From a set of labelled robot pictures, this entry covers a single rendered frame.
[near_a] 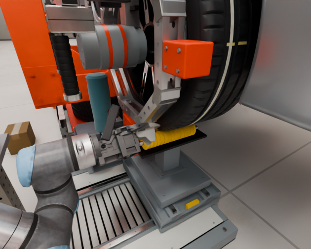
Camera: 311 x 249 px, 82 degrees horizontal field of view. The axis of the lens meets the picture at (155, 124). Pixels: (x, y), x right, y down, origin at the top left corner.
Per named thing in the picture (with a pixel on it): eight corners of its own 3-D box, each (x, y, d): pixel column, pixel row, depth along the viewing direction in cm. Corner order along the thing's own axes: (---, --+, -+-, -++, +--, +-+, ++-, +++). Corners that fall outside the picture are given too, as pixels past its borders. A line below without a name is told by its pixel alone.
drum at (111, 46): (149, 69, 64) (148, 23, 58) (87, 75, 55) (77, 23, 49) (134, 62, 75) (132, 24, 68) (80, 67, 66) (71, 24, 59)
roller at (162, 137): (200, 135, 81) (201, 124, 78) (140, 154, 69) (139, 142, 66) (192, 129, 86) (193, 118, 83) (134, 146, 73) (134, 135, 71)
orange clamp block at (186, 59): (186, 68, 48) (210, 75, 41) (160, 71, 44) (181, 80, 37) (188, 39, 44) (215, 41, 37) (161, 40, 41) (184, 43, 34)
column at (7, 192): (26, 231, 91) (-10, 168, 71) (2, 241, 87) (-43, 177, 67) (28, 215, 99) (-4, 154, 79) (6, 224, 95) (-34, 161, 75)
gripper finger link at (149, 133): (164, 139, 57) (137, 147, 53) (158, 122, 58) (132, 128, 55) (168, 136, 54) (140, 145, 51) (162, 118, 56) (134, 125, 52)
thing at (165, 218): (218, 202, 97) (221, 189, 92) (160, 234, 82) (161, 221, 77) (169, 152, 135) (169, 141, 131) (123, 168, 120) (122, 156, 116)
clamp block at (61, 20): (96, 32, 41) (92, 5, 38) (51, 33, 37) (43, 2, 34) (91, 32, 45) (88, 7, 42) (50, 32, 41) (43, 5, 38)
